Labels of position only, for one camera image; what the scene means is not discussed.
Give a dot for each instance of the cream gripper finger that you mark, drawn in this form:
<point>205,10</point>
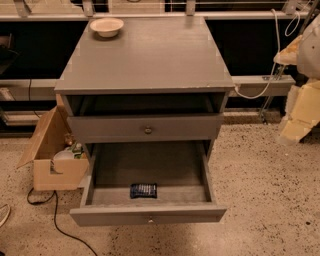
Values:
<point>302,113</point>
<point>291,54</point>

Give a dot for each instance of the blue rxbar blueberry wrapper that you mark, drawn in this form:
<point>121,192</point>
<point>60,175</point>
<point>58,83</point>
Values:
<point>143,190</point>

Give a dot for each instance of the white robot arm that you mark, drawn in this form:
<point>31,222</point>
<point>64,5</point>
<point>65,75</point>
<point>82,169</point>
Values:
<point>303,103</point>

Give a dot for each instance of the closed grey top drawer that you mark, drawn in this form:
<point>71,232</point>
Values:
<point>141,128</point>

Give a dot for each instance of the open grey middle drawer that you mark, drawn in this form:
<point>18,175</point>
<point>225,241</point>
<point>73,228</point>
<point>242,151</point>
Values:
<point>180,170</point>

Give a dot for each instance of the grey wooden drawer cabinet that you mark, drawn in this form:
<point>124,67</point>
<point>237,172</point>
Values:
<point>154,66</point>

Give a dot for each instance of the metal pole stand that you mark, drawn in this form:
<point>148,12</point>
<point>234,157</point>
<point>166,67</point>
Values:
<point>283,66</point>

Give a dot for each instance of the white paper bowl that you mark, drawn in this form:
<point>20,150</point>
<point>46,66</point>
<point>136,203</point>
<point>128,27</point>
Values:
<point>107,27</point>

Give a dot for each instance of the green package in box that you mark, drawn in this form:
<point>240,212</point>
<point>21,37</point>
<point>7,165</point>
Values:
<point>77,150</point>

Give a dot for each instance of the white plate in box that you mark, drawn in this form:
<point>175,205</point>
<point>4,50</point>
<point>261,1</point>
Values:
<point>63,155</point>

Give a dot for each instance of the open cardboard box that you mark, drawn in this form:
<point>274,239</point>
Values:
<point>52,135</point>

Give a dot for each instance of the white shoe tip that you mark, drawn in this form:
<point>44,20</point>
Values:
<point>4,213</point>

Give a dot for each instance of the grey wall rail ledge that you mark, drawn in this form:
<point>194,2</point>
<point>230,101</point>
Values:
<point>43,89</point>

